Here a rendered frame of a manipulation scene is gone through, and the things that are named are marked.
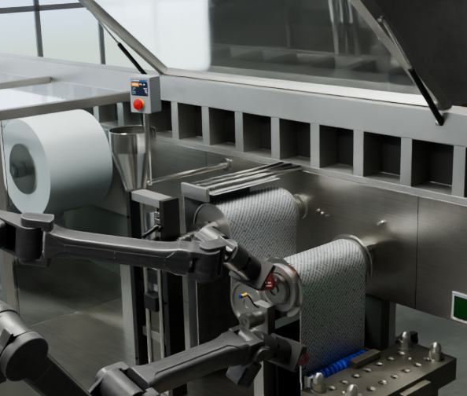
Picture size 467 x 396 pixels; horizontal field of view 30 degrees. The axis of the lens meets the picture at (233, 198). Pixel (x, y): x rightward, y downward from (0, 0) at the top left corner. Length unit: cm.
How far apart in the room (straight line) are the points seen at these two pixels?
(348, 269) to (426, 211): 24
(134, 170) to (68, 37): 324
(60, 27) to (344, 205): 366
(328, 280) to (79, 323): 102
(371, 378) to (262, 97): 85
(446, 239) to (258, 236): 48
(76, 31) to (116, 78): 278
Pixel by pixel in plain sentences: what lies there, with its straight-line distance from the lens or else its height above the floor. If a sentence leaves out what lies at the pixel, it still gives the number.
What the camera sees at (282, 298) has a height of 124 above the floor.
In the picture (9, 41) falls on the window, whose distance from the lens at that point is 553.
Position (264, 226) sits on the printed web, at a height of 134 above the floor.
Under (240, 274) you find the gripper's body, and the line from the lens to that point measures 198.
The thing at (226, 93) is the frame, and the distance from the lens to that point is 264.
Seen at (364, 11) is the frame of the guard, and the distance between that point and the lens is 191.
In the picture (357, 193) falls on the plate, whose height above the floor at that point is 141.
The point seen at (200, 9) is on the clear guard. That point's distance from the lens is 234.
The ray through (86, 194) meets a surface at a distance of 290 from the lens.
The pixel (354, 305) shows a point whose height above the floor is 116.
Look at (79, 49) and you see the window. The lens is 586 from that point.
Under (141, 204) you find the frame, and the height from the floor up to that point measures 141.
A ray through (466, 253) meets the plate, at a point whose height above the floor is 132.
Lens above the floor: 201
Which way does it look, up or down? 15 degrees down
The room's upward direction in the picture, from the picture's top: 2 degrees counter-clockwise
